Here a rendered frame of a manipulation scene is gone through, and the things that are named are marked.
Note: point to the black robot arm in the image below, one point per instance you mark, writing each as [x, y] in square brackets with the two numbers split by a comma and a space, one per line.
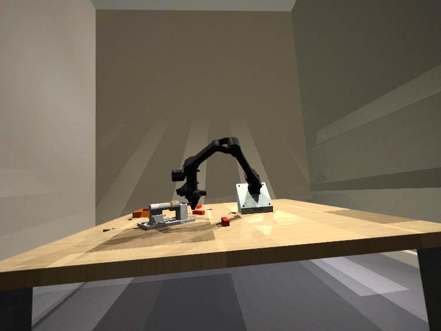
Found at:
[191, 164]

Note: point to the orange rectangular tray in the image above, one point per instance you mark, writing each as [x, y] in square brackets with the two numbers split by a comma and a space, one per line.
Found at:
[140, 213]

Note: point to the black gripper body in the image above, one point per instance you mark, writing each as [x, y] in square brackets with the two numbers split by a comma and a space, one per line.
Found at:
[195, 191]

